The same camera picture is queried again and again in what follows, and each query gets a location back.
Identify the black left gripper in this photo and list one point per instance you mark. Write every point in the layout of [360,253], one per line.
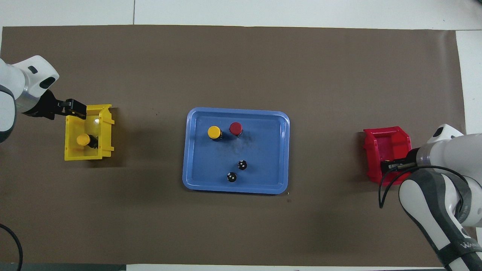
[44,105]

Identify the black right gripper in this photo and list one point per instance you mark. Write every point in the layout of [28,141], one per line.
[410,158]

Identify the yellow push button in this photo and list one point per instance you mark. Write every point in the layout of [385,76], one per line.
[214,132]
[83,140]

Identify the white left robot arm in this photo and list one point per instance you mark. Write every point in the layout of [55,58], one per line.
[34,75]

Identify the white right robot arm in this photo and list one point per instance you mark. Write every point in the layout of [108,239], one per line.
[425,203]

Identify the blue plastic tray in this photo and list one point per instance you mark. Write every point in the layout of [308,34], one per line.
[263,158]

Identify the red plastic bin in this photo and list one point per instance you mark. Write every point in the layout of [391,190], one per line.
[391,146]

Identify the yellow plastic bin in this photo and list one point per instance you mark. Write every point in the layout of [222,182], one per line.
[71,150]

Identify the black cylinder component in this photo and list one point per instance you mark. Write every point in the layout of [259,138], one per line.
[242,165]
[231,177]

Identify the brown table mat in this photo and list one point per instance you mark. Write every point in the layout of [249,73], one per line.
[241,67]

